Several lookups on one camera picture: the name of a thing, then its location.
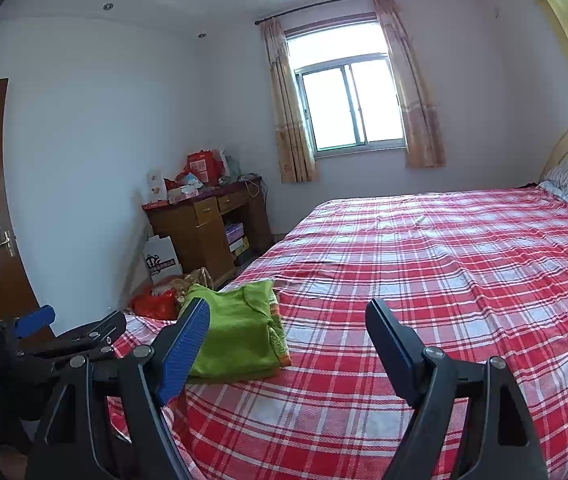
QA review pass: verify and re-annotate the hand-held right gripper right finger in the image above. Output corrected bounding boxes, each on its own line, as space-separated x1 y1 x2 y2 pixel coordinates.
365 298 550 480

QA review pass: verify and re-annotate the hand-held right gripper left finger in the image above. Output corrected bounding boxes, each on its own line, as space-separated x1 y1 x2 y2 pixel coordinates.
26 297 213 480

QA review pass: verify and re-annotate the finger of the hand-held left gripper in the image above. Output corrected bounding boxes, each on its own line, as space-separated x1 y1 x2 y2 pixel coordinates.
0 305 57 356
14 310 128 366

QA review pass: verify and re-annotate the green striped knit sweater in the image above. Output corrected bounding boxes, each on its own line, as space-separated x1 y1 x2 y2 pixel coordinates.
178 279 292 380

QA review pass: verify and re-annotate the red plastic bag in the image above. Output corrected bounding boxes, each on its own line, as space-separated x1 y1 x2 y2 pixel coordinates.
130 287 179 321

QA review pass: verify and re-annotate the tan patterned bag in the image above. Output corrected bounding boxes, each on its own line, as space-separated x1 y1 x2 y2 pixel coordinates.
176 267 215 306

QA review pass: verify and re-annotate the bed with red plaid sheet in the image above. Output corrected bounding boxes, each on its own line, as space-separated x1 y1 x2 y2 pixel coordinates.
106 187 568 480

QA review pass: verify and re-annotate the white paper shopping bag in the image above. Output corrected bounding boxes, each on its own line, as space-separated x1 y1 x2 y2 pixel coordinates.
143 234 183 287

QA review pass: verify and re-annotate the brown wooden desk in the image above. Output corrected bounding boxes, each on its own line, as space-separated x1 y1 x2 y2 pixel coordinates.
141 176 275 288

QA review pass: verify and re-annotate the white printed card box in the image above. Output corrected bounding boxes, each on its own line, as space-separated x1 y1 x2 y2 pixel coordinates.
146 170 169 205

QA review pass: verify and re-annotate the red gift bag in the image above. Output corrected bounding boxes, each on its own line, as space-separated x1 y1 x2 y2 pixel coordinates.
186 149 222 186

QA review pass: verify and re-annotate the beige patterned curtain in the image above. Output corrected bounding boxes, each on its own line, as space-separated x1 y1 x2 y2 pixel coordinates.
260 17 321 184
371 0 447 169

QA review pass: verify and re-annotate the sliding glass window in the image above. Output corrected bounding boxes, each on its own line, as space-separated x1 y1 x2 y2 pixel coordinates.
284 20 407 153

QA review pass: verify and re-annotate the black curtain rod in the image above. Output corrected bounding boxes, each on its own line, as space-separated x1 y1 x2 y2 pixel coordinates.
255 0 396 26

